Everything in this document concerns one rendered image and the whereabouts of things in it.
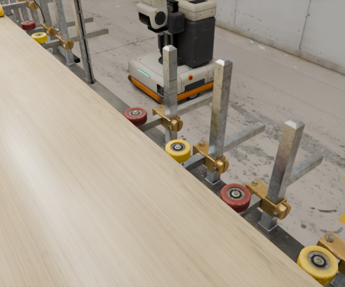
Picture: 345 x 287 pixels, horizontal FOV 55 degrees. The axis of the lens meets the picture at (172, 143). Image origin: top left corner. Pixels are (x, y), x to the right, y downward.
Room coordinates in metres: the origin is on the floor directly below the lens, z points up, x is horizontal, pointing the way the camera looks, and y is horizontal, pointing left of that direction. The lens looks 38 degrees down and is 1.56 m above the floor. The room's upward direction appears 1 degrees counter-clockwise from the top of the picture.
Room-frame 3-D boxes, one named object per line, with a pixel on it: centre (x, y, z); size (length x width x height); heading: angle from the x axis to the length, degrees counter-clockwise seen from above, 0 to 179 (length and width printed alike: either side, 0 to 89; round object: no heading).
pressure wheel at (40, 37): (1.81, 0.73, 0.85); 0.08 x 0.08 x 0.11
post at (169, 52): (1.05, 0.00, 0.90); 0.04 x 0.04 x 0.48; 37
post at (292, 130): (0.65, -0.29, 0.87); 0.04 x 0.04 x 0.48; 37
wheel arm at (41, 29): (2.14, 0.70, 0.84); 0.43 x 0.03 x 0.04; 127
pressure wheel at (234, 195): (0.61, -0.17, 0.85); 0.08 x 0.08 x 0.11
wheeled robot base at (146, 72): (2.86, -0.02, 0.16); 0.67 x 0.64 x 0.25; 126
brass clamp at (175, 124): (1.07, 0.02, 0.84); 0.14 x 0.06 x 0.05; 37
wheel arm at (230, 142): (0.92, -0.18, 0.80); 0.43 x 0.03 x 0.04; 127
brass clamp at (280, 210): (0.67, -0.28, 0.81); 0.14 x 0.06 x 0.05; 37
